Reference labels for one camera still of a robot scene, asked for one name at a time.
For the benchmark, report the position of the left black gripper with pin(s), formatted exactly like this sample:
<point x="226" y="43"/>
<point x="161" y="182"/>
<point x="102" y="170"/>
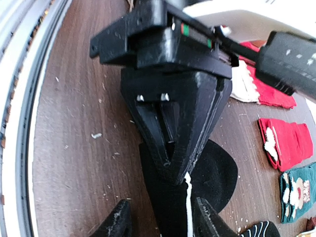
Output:
<point x="156" y="34"/>

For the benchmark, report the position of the black thin striped sock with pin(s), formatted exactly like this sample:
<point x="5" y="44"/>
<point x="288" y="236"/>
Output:
<point x="262" y="229"/>

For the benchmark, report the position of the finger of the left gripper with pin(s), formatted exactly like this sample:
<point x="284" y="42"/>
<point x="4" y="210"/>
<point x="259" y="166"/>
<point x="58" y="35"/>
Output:
<point x="201" y="101"/>
<point x="164" y="108"/>

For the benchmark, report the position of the red sock beige cuff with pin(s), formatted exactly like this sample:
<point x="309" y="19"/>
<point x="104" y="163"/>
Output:
<point x="247" y="88"/>

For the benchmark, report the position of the dark green reindeer sock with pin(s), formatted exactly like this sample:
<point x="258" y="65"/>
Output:
<point x="297" y="192"/>

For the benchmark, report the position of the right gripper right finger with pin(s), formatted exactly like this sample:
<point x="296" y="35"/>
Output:
<point x="207" y="222"/>

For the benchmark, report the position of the black sock white cuff stripes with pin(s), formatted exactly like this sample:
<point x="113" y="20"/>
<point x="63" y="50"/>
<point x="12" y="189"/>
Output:
<point x="213" y="178"/>

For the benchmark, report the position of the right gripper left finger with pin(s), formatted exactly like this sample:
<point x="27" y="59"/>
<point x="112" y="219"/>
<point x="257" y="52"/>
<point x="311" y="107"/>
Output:
<point x="118" y="223"/>

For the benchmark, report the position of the red folded sock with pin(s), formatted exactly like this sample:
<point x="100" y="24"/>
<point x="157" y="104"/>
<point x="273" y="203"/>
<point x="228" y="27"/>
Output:
<point x="286" y="144"/>

